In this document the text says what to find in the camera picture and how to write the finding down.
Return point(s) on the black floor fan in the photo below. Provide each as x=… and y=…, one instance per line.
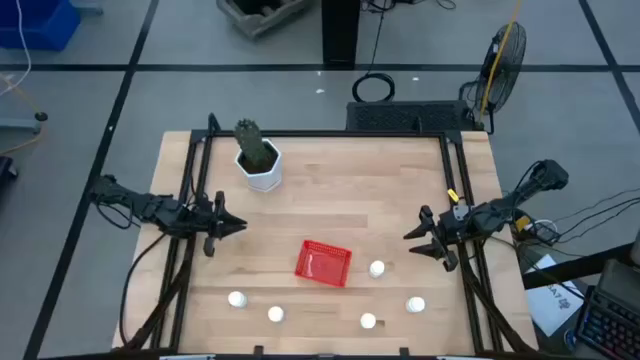
x=502, y=70

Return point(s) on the green cactus plant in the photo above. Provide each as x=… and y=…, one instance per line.
x=250, y=142

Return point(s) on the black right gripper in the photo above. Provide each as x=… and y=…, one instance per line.
x=460, y=222

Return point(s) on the black metal bar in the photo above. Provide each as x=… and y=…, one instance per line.
x=575, y=267

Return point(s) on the black backlit keyboard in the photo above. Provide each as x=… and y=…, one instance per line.
x=610, y=325

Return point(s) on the black perforated box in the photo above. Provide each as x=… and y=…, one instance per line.
x=405, y=116

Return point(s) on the black aluminium table frame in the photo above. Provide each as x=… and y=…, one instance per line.
x=325, y=133

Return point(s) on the yellow tag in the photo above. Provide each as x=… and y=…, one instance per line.
x=453, y=195

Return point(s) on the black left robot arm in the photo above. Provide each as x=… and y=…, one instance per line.
x=150, y=205

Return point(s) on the blue plastic bin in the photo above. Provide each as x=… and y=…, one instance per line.
x=35, y=25

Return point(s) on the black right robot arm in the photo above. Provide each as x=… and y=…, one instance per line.
x=545, y=177

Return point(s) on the red plastic mesh basket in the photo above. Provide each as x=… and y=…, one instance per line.
x=322, y=262

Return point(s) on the black power adapter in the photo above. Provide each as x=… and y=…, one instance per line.
x=542, y=232

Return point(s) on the grey stand base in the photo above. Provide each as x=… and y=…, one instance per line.
x=20, y=124

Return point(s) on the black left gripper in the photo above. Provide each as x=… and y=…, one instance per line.
x=212, y=225

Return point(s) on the white hexagonal plant pot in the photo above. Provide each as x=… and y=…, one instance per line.
x=265, y=181

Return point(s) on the white pill bottle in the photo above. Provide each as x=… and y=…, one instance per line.
x=368, y=320

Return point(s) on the black pillar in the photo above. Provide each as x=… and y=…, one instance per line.
x=341, y=32

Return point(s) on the white ball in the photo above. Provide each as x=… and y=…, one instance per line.
x=376, y=268
x=237, y=299
x=415, y=304
x=275, y=313

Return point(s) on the white paper sheet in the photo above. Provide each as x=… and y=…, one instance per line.
x=552, y=305

